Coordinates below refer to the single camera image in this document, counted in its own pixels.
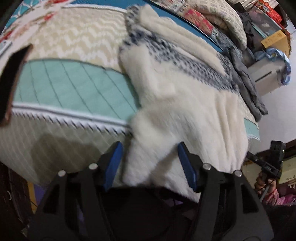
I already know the white spotted fleece blanket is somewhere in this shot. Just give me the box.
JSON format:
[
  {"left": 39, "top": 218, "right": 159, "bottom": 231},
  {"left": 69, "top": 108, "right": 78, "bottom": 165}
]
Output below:
[{"left": 119, "top": 4, "right": 248, "bottom": 201}]

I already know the person's right hand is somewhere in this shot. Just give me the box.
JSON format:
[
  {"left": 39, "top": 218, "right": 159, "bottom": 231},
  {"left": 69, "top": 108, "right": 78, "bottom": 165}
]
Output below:
[{"left": 254, "top": 172, "right": 276, "bottom": 195}]

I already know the grey puffer jacket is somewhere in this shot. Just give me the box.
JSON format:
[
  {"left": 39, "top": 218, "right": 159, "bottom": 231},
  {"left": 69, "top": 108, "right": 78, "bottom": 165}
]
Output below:
[{"left": 222, "top": 47, "right": 268, "bottom": 122}]

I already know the grey plastic cabinet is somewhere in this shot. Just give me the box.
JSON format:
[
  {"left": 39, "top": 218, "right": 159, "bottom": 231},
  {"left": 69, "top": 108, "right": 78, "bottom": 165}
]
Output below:
[{"left": 248, "top": 57, "right": 285, "bottom": 96}]

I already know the blue cloth on cabinet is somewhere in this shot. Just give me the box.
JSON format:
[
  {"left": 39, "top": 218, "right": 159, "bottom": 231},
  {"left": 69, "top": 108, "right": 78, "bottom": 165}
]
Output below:
[{"left": 254, "top": 48, "right": 292, "bottom": 86}]

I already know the patterned teal beige bedsheet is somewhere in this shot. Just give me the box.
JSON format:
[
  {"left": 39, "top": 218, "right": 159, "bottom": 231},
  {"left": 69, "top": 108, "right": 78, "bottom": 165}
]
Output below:
[{"left": 0, "top": 0, "right": 261, "bottom": 186}]

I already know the yellow cardboard box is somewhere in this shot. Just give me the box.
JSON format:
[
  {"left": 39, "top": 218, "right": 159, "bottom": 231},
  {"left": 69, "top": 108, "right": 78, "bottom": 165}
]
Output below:
[{"left": 261, "top": 29, "right": 291, "bottom": 58}]

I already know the beige zigzag folded blanket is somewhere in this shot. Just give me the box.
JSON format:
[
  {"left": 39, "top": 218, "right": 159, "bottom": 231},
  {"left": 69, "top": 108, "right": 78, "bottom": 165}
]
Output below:
[{"left": 189, "top": 1, "right": 247, "bottom": 50}]

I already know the red floral quilt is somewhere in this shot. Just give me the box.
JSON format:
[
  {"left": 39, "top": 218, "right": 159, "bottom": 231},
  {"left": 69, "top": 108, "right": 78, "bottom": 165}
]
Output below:
[{"left": 184, "top": 9, "right": 213, "bottom": 36}]

